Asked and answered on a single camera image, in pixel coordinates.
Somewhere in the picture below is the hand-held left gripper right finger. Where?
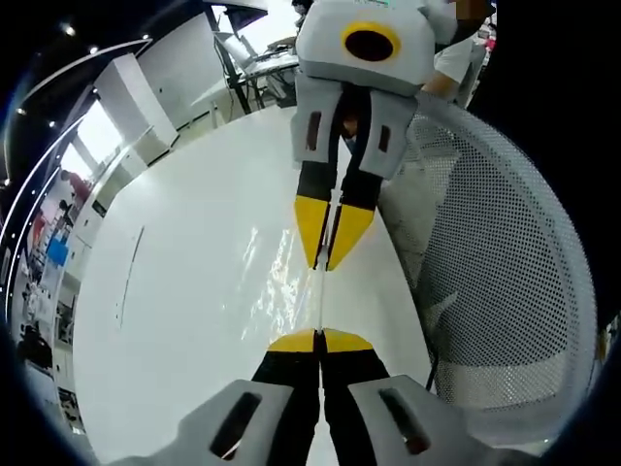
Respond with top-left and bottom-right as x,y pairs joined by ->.
321,328 -> 487,466

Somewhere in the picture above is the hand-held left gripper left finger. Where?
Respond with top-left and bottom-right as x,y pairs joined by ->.
109,328 -> 322,466

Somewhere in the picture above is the clear food packaging bag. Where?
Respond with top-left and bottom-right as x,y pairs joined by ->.
240,189 -> 336,344

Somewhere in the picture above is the person's right hand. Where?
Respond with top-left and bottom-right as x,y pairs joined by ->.
341,113 -> 361,143

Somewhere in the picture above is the person's white shirt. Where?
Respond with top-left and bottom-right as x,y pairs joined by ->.
420,35 -> 482,109

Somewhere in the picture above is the white square pillar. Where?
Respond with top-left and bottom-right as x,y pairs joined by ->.
93,51 -> 180,162

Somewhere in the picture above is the blue box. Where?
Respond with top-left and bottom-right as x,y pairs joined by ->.
45,227 -> 72,266

